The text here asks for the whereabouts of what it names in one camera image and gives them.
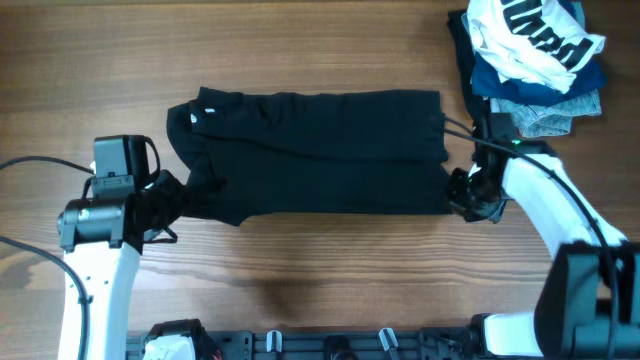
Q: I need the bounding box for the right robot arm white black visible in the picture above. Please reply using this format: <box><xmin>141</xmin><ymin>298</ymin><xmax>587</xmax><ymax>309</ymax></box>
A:
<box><xmin>447</xmin><ymin>141</ymin><xmax>639</xmax><ymax>359</ymax></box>

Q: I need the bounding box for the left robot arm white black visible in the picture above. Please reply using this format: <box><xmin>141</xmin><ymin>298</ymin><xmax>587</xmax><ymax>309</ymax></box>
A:
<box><xmin>58</xmin><ymin>170</ymin><xmax>188</xmax><ymax>359</ymax></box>

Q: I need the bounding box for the black folded garment in pile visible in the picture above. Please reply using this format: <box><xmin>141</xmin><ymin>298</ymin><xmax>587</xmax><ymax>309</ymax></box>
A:
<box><xmin>447</xmin><ymin>10</ymin><xmax>489</xmax><ymax>123</ymax></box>

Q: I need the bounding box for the grey denim folded garment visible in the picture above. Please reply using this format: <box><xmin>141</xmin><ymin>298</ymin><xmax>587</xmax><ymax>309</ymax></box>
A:
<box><xmin>490</xmin><ymin>90</ymin><xmax>602</xmax><ymax>138</ymax></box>

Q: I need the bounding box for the navy blue folded garment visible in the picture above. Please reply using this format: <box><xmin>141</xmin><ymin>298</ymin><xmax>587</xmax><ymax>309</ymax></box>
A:
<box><xmin>471</xmin><ymin>1</ymin><xmax>606</xmax><ymax>106</ymax></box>

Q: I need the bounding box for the white t-shirt black lettering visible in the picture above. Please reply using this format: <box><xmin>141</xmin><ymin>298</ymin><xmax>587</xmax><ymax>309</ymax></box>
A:
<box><xmin>467</xmin><ymin>0</ymin><xmax>606</xmax><ymax>94</ymax></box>

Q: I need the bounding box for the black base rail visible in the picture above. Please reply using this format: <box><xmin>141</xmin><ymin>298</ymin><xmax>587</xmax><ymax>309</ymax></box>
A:
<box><xmin>125</xmin><ymin>319</ymin><xmax>546</xmax><ymax>360</ymax></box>

